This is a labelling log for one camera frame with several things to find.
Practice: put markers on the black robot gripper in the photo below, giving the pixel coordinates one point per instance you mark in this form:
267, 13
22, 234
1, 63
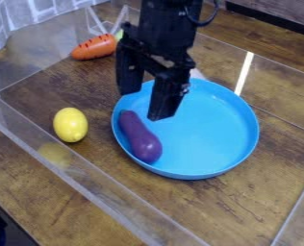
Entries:
164, 34

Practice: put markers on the yellow toy lemon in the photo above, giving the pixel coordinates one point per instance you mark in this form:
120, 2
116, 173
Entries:
70, 125

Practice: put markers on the blue round plastic tray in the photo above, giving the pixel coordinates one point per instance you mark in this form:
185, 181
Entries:
207, 139

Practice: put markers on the orange toy carrot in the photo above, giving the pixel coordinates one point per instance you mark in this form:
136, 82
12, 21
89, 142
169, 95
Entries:
97, 47

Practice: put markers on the purple toy eggplant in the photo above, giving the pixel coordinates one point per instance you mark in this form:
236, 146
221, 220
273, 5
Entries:
145, 145

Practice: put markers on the white grid curtain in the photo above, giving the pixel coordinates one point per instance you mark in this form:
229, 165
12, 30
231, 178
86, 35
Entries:
20, 13

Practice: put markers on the clear acrylic enclosure wall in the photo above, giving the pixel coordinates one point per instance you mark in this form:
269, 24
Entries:
80, 194

